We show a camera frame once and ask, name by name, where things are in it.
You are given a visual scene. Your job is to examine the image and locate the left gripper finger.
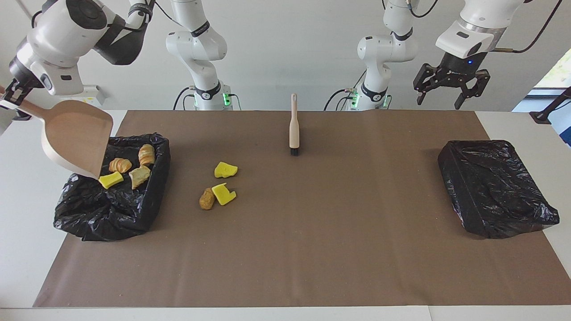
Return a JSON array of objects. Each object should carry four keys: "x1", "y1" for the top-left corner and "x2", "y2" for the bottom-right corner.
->
[
  {"x1": 412, "y1": 63, "x2": 438, "y2": 106},
  {"x1": 454, "y1": 70, "x2": 492, "y2": 110}
]

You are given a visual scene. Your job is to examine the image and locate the beige plastic dustpan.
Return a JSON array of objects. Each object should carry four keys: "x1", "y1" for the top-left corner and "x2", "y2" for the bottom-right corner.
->
[{"x1": 0, "y1": 99, "x2": 114, "y2": 180}]

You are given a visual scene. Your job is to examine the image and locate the orange striped toy croissant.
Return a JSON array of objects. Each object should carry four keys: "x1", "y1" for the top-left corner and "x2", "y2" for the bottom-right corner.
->
[
  {"x1": 109, "y1": 157, "x2": 133, "y2": 173},
  {"x1": 138, "y1": 144, "x2": 156, "y2": 167}
]

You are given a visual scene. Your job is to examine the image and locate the small yellow sponge piece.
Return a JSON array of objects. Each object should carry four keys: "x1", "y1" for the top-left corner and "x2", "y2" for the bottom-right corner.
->
[{"x1": 98, "y1": 171, "x2": 124, "y2": 189}]

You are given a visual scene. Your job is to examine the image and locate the beige hand brush black bristles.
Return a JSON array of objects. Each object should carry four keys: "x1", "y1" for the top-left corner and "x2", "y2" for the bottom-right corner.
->
[{"x1": 289, "y1": 93, "x2": 301, "y2": 156}]

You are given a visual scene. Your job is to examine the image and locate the pale green rock-like chunk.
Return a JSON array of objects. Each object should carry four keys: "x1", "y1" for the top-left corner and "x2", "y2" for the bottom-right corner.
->
[{"x1": 129, "y1": 165, "x2": 151, "y2": 189}]

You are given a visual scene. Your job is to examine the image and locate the tightly bagged black trash bin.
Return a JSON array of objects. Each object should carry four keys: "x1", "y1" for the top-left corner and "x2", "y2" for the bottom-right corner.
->
[{"x1": 437, "y1": 140, "x2": 560, "y2": 240}]

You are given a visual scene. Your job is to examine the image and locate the loosely bagged black trash bin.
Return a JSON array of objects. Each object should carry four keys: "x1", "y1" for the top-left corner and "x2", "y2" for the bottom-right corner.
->
[{"x1": 53, "y1": 132, "x2": 171, "y2": 242}]

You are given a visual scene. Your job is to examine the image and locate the window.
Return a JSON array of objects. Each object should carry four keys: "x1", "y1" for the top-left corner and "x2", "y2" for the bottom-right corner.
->
[{"x1": 534, "y1": 48, "x2": 571, "y2": 90}]

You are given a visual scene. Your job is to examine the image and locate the brown lumpy nugget piece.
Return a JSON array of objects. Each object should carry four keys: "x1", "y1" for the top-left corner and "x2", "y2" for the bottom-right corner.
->
[{"x1": 199, "y1": 187, "x2": 216, "y2": 210}]

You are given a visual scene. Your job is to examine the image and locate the flat yellow sponge piece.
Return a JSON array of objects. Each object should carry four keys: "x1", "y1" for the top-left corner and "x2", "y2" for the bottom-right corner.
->
[{"x1": 214, "y1": 161, "x2": 239, "y2": 179}]

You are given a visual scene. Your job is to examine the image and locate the yellow sponge piece green edge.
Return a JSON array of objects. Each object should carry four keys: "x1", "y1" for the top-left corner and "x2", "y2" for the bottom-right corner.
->
[{"x1": 211, "y1": 182, "x2": 237, "y2": 206}]

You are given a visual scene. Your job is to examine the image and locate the brown paper table mat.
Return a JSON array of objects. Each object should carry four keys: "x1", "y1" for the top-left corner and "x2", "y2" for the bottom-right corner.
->
[{"x1": 33, "y1": 110, "x2": 571, "y2": 308}]

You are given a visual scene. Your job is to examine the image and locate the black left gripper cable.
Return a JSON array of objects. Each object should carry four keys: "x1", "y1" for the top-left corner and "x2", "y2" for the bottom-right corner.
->
[{"x1": 491, "y1": 0, "x2": 563, "y2": 54}]

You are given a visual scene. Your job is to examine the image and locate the white wall power outlet box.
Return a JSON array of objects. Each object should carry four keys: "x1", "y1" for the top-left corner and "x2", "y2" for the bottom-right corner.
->
[{"x1": 83, "y1": 85, "x2": 108, "y2": 107}]

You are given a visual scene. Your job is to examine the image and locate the black left arm base cable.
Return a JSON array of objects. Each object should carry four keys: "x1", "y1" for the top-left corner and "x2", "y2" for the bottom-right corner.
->
[{"x1": 324, "y1": 71, "x2": 367, "y2": 111}]

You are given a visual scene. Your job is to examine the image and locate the black arm base cable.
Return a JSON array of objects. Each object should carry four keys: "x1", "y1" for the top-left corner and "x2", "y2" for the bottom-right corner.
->
[
  {"x1": 173, "y1": 86, "x2": 197, "y2": 111},
  {"x1": 324, "y1": 71, "x2": 367, "y2": 111}
]

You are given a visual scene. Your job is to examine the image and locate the black right arm base cable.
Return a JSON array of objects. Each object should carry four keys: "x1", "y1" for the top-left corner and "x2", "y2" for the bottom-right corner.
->
[{"x1": 173, "y1": 86, "x2": 197, "y2": 111}]

